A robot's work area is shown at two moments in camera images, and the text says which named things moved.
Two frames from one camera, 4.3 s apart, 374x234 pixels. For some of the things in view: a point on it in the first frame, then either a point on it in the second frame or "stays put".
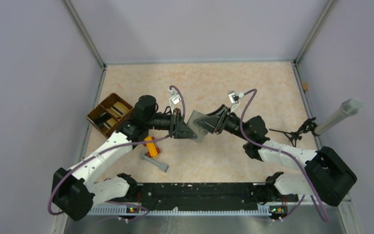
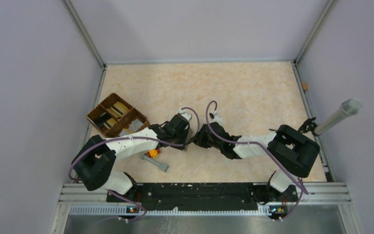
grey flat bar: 162,167 stays put
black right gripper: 215,122 to 199,140
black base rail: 208,196 stays put
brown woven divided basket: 108,114 stays put
